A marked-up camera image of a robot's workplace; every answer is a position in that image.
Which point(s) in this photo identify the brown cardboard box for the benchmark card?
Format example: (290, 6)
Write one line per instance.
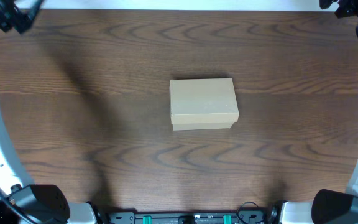
(197, 104)

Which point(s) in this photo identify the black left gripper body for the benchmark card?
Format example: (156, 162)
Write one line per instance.
(2, 10)

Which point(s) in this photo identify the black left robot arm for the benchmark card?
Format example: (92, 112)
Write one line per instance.
(23, 201)

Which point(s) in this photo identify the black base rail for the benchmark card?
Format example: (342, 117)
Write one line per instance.
(248, 215)

